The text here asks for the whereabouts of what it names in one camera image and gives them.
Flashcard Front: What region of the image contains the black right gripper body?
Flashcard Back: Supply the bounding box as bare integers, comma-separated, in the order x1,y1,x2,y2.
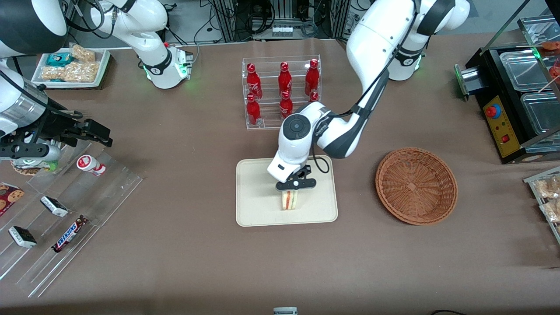
33,109,88,145

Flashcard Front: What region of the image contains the triangle sandwich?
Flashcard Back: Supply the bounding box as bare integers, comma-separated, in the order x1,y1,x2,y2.
280,189,299,211

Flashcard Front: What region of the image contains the cream rectangular plastic tray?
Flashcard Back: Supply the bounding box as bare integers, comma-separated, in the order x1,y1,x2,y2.
235,155,339,227

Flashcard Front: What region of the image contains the white snack tray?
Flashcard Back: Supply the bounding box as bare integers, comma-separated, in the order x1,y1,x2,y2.
31,47,111,89

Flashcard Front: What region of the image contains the round brown wicker basket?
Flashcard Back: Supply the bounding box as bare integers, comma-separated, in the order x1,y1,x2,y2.
375,148,458,226

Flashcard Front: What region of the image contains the tray of snacks right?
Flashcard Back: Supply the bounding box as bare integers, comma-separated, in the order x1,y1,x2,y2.
523,165,560,245

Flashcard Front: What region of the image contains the white red yogurt bottle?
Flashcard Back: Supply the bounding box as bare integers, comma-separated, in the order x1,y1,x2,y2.
76,154,107,177

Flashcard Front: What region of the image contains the round packaged snack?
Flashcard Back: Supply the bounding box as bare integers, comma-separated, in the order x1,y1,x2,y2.
11,158,59,176

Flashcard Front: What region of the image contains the clear acrylic stepped display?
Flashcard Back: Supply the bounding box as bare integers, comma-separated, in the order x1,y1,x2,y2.
0,139,146,299

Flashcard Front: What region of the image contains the large nut brittle bag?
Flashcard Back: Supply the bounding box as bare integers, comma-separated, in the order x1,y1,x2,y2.
41,61,100,83

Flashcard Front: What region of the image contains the blue snack packet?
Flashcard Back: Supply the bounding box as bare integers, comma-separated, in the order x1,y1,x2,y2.
46,52,71,67

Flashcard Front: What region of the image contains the small nut brittle bag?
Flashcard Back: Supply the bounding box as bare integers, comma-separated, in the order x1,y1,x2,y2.
70,44,96,63

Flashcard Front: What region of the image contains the black white snack bar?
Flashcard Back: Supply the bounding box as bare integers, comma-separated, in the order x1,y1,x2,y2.
8,225,38,249
40,196,69,218

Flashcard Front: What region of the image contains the clear acrylic bottle rack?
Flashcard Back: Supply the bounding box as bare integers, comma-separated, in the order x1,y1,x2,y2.
241,55,322,130

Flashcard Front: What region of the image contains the chocolate chip cookie pack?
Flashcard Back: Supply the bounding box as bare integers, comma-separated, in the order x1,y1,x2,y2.
0,182,25,217

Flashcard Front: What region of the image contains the brown Snickers bar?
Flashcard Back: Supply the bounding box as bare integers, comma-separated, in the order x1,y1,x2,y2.
51,215,89,253

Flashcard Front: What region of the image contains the black food warmer yellow panel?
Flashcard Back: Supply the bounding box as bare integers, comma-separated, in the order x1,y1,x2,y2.
454,15,560,165

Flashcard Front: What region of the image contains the bagged pastry snack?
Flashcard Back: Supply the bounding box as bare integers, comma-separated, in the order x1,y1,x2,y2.
534,174,560,199
539,199,560,222

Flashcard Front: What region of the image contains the clear food pan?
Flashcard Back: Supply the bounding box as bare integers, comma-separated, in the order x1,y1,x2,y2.
521,92,560,137
500,49,548,92

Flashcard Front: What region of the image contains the black looped wrist cable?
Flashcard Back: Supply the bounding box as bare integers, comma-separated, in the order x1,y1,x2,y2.
310,142,332,174

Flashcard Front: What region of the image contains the coiled black cable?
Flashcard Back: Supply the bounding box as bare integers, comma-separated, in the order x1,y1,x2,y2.
300,20,320,38

